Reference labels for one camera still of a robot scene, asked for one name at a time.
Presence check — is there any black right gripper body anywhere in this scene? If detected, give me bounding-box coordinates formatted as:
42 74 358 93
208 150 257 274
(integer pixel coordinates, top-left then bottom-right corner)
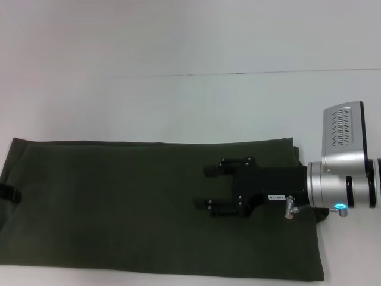
231 165 309 217

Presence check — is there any dark green FREE t-shirt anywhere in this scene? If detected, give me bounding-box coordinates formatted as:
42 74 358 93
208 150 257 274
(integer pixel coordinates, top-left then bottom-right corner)
0 136 330 283

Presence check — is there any silver elbow plug connector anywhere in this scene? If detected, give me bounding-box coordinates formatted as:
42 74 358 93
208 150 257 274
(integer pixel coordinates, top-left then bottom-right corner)
327 205 349 218

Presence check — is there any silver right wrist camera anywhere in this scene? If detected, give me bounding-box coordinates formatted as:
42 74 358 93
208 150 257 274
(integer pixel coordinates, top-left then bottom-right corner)
321 100 370 174

